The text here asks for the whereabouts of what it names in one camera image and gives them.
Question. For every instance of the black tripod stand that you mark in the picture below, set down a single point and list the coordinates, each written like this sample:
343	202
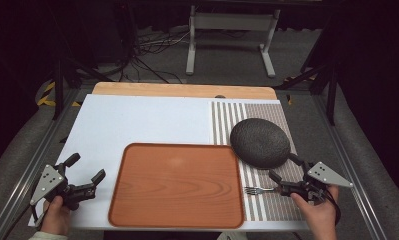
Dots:
332	90
58	86

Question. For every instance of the white board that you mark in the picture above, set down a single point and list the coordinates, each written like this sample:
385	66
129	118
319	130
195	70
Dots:
137	120

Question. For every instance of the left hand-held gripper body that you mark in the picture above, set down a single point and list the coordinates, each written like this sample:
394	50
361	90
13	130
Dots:
48	181

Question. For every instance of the brown wood-grain tray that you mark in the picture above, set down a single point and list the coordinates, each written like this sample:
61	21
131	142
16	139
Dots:
175	186

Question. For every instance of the aluminium rail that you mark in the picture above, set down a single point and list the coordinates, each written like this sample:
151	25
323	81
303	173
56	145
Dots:
350	156
37	160

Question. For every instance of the striped grey placemat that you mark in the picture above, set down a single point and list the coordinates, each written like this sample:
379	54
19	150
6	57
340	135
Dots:
273	206

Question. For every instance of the silver metal fork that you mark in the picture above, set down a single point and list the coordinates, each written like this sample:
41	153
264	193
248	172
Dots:
258	190

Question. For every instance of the white metal stand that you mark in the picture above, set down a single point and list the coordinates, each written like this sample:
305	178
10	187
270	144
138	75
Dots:
232	21

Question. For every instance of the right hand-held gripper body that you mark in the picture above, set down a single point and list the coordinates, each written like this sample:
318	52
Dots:
323	175

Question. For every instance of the person's right hand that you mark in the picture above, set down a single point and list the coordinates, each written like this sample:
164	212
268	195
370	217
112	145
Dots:
320	216

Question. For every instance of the yellow black floor tape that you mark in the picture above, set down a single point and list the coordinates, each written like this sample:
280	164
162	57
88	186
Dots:
44	98

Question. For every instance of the person's left hand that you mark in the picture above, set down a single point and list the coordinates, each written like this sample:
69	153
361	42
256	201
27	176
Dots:
56	216

